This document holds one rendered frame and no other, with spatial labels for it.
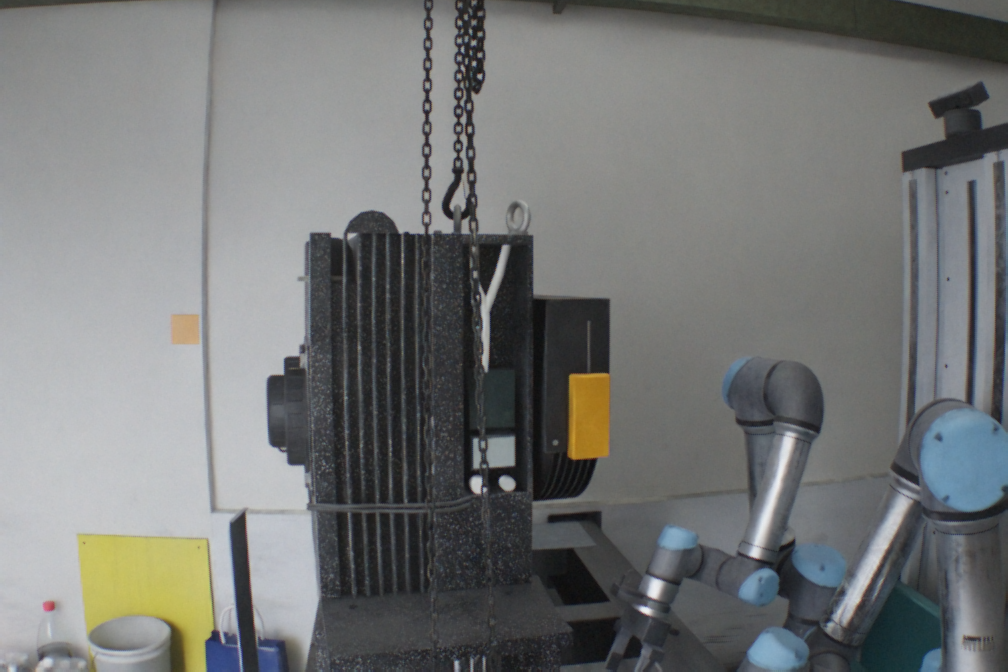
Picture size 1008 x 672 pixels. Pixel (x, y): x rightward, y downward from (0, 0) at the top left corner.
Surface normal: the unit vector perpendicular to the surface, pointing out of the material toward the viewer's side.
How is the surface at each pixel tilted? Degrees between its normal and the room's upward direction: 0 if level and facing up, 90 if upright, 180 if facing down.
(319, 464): 90
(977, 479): 83
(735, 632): 90
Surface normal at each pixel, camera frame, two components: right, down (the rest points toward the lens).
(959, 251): -1.00, 0.00
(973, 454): -0.36, -0.11
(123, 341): 0.15, 0.02
